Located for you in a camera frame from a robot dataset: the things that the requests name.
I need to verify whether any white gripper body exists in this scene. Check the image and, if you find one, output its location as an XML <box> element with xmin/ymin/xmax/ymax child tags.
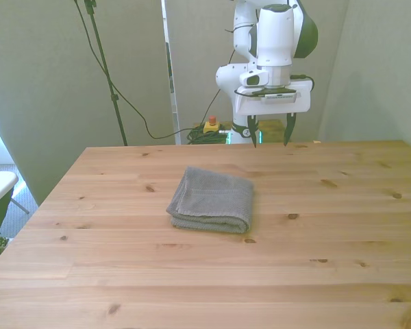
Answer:
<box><xmin>234</xmin><ymin>79</ymin><xmax>312</xmax><ymax>117</ymax></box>

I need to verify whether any coiled dark cable bundle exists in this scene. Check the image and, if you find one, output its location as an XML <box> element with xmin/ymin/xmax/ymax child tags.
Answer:
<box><xmin>186</xmin><ymin>124</ymin><xmax>229</xmax><ymax>145</ymax></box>

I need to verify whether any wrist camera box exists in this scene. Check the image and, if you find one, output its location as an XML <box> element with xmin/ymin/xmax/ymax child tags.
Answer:
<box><xmin>259</xmin><ymin>89</ymin><xmax>299</xmax><ymax>103</ymax></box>

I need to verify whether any grey terry towel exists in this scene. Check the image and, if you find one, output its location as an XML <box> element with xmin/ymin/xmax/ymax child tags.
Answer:
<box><xmin>166</xmin><ymin>166</ymin><xmax>255</xmax><ymax>235</ymax></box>

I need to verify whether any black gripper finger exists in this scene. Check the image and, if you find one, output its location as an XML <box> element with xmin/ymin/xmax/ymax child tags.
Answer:
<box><xmin>282</xmin><ymin>112</ymin><xmax>298</xmax><ymax>147</ymax></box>
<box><xmin>247</xmin><ymin>114</ymin><xmax>260</xmax><ymax>149</ymax></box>

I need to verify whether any black camera stand pole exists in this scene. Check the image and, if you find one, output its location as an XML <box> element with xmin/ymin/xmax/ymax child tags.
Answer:
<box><xmin>84</xmin><ymin>0</ymin><xmax>129</xmax><ymax>147</ymax></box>

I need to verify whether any white upright panel edge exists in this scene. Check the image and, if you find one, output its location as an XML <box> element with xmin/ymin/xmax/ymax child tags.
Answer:
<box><xmin>160</xmin><ymin>0</ymin><xmax>182</xmax><ymax>145</ymax></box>

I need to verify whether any long black cable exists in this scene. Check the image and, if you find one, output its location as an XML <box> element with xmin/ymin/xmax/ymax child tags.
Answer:
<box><xmin>73</xmin><ymin>0</ymin><xmax>206</xmax><ymax>141</ymax></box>

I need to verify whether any yellow emergency stop button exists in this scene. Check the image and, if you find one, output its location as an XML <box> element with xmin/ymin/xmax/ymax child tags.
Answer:
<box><xmin>203</xmin><ymin>116</ymin><xmax>221</xmax><ymax>135</ymax></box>

